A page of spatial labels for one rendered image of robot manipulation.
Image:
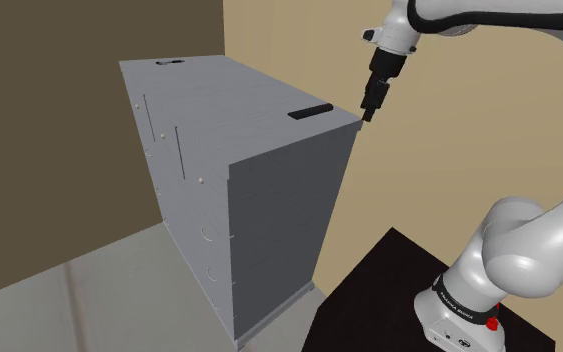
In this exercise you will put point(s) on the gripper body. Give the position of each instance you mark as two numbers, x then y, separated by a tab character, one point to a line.
383	73

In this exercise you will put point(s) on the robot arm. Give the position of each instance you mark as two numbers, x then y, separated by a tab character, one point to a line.
520	253

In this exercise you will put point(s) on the black remote control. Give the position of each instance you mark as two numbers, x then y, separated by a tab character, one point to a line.
310	111

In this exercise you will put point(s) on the grey chest of drawers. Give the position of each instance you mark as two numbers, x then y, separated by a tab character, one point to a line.
271	204

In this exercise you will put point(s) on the small black and grey tool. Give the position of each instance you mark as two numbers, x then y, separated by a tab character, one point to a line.
169	62

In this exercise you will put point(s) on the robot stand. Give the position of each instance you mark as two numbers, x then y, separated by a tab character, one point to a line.
383	297

